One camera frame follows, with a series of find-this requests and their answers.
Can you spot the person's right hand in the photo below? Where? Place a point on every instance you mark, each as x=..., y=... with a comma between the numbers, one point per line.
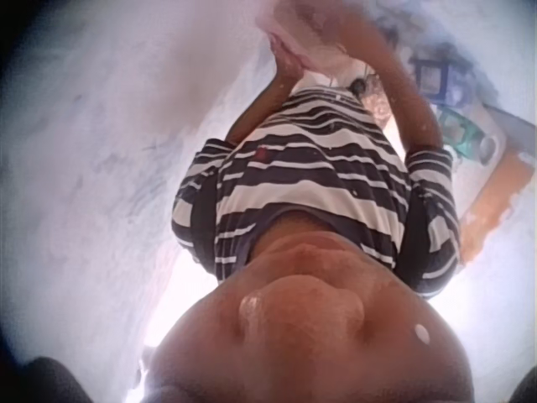
x=331, y=23

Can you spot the person's left hand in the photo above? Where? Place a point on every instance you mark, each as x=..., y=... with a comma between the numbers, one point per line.
x=287, y=56

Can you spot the white cloth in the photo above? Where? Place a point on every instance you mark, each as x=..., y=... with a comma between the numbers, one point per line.
x=331, y=67

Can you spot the small black round object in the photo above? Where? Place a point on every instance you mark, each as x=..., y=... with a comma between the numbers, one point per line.
x=359, y=86

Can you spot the blue square container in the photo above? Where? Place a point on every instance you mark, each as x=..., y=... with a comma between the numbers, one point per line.
x=432, y=77

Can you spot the teal plastic container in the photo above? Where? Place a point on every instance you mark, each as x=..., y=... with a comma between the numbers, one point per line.
x=457, y=130

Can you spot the grey metal cup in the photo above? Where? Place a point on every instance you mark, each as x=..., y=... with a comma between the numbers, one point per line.
x=488, y=148

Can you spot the orange board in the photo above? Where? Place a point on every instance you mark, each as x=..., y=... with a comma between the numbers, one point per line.
x=497, y=201

